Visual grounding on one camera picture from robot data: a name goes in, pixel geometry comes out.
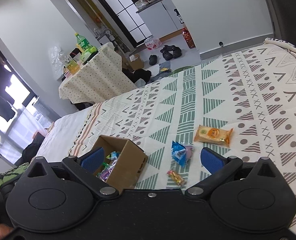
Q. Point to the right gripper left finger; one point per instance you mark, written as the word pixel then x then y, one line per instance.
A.
pixel 82 169

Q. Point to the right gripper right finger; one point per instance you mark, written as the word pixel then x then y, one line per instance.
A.
pixel 222 170

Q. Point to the blue snack packet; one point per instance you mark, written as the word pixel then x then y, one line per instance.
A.
pixel 181 153

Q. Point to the purple snack packet in box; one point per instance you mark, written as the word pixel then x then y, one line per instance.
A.
pixel 104 175

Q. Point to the orange biscuit packet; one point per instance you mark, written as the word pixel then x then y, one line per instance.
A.
pixel 213 135

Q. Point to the brown cardboard box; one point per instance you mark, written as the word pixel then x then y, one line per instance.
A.
pixel 130 162

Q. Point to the small red-yellow candy packet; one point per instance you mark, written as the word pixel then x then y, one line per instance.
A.
pixel 176 177

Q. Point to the patterned bed cover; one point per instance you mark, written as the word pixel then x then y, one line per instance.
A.
pixel 252 91

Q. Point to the table with dotted tablecloth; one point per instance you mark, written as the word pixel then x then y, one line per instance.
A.
pixel 98 80

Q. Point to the yellow drink bottle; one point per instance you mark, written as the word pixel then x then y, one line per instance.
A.
pixel 72 66

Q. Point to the small cardboard box on floor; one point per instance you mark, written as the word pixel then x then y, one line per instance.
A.
pixel 136 62

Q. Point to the green soda bottle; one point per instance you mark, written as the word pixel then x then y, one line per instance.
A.
pixel 82 43

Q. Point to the black sandals pair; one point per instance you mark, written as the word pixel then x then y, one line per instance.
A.
pixel 171 52

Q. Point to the red oil bottle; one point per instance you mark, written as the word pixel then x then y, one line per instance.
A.
pixel 188 38

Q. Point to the single black slipper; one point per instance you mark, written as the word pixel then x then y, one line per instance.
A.
pixel 153 60

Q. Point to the red-white plastic bag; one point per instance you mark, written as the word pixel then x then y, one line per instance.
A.
pixel 152 43

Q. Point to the white cabinet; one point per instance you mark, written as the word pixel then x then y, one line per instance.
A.
pixel 160 18

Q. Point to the black-framed glass door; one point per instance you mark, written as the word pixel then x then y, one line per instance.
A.
pixel 123 13

